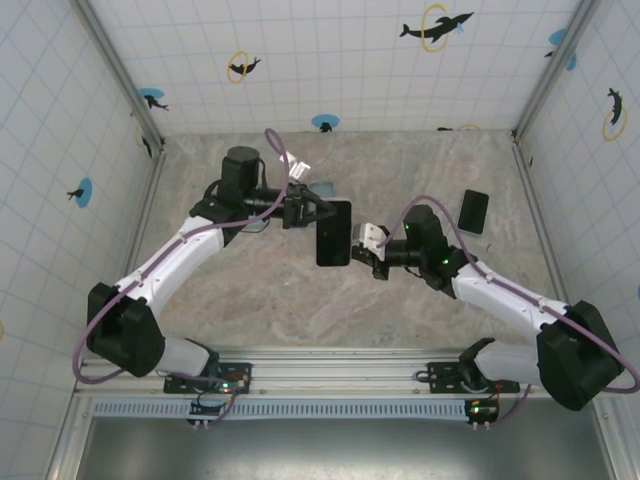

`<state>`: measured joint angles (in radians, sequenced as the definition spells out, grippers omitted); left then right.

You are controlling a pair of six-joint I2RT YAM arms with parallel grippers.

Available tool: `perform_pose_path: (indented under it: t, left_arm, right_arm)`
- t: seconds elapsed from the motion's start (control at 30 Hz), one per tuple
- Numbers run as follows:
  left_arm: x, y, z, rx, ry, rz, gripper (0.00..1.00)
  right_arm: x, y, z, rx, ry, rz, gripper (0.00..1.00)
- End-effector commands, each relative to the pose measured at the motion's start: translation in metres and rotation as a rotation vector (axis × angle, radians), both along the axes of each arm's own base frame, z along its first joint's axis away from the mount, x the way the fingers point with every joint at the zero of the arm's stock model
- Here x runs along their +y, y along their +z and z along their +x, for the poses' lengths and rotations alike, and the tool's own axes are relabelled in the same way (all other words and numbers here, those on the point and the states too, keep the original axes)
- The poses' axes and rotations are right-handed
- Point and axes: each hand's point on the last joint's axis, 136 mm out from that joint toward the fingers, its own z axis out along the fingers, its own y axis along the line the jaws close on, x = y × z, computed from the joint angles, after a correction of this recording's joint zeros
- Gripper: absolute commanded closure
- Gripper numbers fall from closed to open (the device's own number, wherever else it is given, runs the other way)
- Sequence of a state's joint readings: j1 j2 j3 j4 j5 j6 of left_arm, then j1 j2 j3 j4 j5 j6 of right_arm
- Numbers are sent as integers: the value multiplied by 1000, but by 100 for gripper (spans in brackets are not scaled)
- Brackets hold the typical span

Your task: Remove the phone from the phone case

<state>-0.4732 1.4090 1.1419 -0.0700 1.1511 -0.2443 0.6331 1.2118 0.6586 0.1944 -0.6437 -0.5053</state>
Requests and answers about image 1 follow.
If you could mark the sky blue phone case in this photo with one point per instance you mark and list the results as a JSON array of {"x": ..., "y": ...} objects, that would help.
[{"x": 322, "y": 189}]

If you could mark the black smartphone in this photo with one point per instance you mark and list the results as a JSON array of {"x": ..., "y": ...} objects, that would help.
[
  {"x": 473, "y": 212},
  {"x": 332, "y": 237}
]

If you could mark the pale teal phone case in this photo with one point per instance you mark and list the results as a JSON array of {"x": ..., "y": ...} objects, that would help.
[{"x": 255, "y": 227}]

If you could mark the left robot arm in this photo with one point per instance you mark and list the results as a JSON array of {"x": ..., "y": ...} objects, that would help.
[{"x": 125, "y": 330}]

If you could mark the aluminium mounting beam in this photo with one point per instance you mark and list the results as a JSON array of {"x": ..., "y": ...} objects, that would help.
[{"x": 340, "y": 375}]

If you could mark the small circuit board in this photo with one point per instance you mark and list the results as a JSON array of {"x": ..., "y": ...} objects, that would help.
[
  {"x": 482, "y": 411},
  {"x": 205, "y": 409}
]

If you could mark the grey metal sheet panel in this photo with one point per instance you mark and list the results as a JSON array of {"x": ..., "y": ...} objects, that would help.
[{"x": 350, "y": 450}]

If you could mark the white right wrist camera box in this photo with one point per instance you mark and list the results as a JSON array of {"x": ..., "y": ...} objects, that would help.
[{"x": 375, "y": 240}]

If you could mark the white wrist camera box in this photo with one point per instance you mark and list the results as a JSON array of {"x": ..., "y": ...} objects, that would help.
[
  {"x": 299, "y": 169},
  {"x": 375, "y": 240}
]

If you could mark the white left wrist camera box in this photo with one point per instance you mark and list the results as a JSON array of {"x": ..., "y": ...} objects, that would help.
[{"x": 299, "y": 169}]

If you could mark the aluminium table side rail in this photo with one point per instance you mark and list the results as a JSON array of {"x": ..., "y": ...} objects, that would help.
[
  {"x": 542, "y": 225},
  {"x": 141, "y": 225}
]

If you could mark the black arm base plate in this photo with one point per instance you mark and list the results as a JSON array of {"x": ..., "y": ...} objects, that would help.
[
  {"x": 442, "y": 382},
  {"x": 175, "y": 386}
]

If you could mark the aluminium corner post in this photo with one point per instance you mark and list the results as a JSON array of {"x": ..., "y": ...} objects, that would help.
[
  {"x": 122, "y": 75},
  {"x": 551, "y": 75}
]

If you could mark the aluminium frame leg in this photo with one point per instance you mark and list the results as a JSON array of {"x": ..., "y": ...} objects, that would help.
[
  {"x": 70, "y": 440},
  {"x": 612, "y": 440}
]

